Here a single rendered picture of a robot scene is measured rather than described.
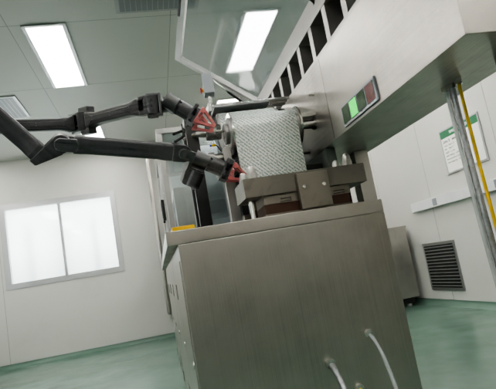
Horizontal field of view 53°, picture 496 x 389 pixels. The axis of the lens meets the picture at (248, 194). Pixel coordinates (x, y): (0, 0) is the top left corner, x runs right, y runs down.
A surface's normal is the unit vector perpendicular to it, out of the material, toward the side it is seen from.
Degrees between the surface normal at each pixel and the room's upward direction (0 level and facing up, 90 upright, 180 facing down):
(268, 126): 90
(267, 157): 90
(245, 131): 90
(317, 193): 90
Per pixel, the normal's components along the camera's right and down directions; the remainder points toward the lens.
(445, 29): -0.97, 0.15
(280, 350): 0.18, -0.18
